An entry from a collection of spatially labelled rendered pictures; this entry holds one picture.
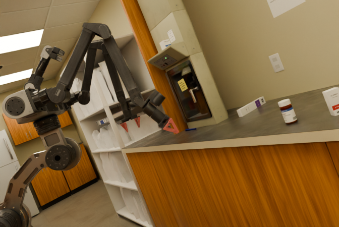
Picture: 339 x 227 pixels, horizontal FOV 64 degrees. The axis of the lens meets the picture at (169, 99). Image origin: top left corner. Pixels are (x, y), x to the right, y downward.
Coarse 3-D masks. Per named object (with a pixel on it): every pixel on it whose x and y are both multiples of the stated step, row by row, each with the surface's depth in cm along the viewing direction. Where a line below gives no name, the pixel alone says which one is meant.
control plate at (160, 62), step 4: (164, 56) 179; (168, 56) 178; (160, 60) 185; (164, 60) 183; (168, 60) 182; (172, 60) 180; (176, 60) 179; (156, 64) 192; (160, 64) 190; (164, 64) 188; (168, 64) 187
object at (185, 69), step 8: (184, 64) 178; (168, 72) 195; (176, 72) 188; (184, 72) 181; (192, 72) 174; (176, 80) 191; (184, 80) 184; (192, 80) 177; (176, 88) 194; (192, 88) 179; (200, 88) 173; (184, 96) 190; (200, 96) 176; (184, 104) 193; (192, 104) 185; (200, 104) 178; (184, 112) 196; (192, 112) 188; (200, 112) 181; (208, 112) 174; (192, 120) 191
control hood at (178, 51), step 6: (180, 42) 171; (168, 48) 169; (174, 48) 168; (180, 48) 170; (186, 48) 172; (156, 54) 181; (162, 54) 178; (168, 54) 176; (174, 54) 174; (180, 54) 172; (186, 54) 171; (150, 60) 190; (156, 60) 187; (180, 60) 178; (156, 66) 195; (168, 66) 190
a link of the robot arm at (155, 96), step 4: (156, 92) 136; (152, 96) 136; (156, 96) 135; (160, 96) 135; (136, 100) 133; (140, 100) 133; (152, 100) 135; (156, 100) 135; (160, 100) 136; (140, 104) 133; (156, 104) 135
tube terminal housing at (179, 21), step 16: (176, 16) 173; (160, 32) 189; (176, 32) 176; (192, 32) 177; (160, 48) 195; (192, 48) 175; (176, 64) 187; (192, 64) 173; (208, 80) 177; (208, 96) 174; (224, 112) 179
